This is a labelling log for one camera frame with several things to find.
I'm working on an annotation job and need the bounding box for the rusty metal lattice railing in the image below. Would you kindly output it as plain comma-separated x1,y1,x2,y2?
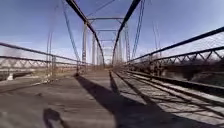
0,41,92,80

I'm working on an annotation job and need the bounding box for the weathered wooden plank bridge deck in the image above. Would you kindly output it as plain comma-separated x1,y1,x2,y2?
0,68,224,128

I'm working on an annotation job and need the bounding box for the rusty steel bridge truss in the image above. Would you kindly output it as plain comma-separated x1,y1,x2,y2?
46,0,164,73

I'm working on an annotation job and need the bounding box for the dark metal lattice railing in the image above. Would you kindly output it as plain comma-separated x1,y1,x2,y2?
114,26,224,78

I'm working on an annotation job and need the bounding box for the raised timber kerb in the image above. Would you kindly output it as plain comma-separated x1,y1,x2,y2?
113,68,224,98

